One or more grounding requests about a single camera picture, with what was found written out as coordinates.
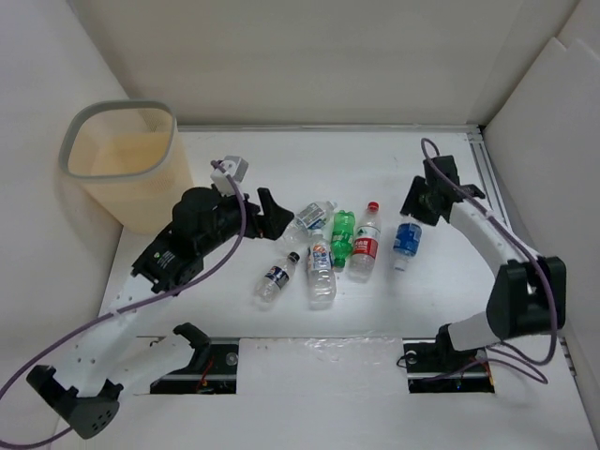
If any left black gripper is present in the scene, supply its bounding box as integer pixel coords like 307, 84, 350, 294
199, 184, 294, 255

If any blue label water bottle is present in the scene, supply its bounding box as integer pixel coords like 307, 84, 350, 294
393, 216, 423, 272

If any red label red cap bottle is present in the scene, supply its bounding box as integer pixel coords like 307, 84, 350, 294
349, 202, 382, 282

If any green soda bottle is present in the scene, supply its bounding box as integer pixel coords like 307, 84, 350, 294
331, 210, 355, 271

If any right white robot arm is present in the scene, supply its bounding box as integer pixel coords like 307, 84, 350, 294
400, 156, 566, 369

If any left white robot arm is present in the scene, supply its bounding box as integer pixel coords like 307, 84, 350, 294
26, 187, 293, 440

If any beige bin with grey rim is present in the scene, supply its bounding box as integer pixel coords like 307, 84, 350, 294
58, 99, 193, 234

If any crushed clear water bottle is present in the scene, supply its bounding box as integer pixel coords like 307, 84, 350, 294
281, 201, 338, 246

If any black cap small bottle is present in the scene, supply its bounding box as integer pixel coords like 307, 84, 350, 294
254, 251, 300, 306

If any orange blue label clear bottle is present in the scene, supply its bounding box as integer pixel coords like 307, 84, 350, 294
307, 229, 337, 310

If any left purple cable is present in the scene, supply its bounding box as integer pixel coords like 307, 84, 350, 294
0, 159, 249, 449

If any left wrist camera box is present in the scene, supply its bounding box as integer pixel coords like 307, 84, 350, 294
210, 156, 248, 196

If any aluminium frame rail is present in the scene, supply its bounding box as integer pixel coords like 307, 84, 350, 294
177, 123, 578, 376

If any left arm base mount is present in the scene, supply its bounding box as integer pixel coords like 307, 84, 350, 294
149, 339, 239, 396

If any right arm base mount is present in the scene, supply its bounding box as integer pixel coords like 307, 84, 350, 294
397, 338, 495, 394

